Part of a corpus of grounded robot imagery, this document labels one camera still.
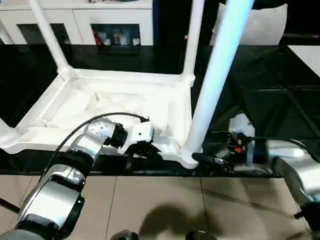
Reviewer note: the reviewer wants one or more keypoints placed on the white plastic table leg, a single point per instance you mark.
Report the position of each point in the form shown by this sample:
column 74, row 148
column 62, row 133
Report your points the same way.
column 6, row 135
column 217, row 75
column 193, row 37
column 47, row 32

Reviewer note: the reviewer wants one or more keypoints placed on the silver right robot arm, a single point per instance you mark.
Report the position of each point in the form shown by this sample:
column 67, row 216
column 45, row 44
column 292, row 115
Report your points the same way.
column 300, row 170

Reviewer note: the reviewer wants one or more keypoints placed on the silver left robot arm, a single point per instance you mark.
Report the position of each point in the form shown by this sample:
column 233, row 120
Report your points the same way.
column 62, row 195

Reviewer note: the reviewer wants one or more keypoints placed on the black mat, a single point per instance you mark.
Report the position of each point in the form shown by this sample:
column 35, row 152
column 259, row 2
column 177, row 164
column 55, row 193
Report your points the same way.
column 275, row 82

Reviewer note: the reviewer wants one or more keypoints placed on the dark left robot leg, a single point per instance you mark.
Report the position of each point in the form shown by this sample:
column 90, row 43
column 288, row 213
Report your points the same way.
column 125, row 236

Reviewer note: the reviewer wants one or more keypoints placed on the white flat panel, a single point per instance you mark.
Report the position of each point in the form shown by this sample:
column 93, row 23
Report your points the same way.
column 307, row 56

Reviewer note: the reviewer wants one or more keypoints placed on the dark cabinet with label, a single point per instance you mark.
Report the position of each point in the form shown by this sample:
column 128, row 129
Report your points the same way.
column 170, row 20

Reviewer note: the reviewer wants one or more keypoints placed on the black bar with red light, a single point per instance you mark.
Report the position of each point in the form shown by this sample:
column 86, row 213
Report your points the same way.
column 300, row 36

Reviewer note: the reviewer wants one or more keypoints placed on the white cabinet with glass doors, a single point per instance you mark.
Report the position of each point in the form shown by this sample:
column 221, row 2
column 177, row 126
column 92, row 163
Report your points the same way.
column 112, row 12

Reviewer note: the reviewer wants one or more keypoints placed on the black metal stand pole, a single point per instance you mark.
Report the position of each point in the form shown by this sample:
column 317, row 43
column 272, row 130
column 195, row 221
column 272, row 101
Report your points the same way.
column 8, row 205

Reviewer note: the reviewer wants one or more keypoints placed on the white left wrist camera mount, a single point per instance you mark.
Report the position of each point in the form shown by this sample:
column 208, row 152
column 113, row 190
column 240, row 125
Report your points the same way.
column 141, row 132

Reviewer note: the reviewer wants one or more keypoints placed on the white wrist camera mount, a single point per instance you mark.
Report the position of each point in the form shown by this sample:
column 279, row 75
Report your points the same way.
column 240, row 125
column 141, row 132

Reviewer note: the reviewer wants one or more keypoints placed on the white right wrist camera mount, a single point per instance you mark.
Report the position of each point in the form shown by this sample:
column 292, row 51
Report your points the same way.
column 240, row 125

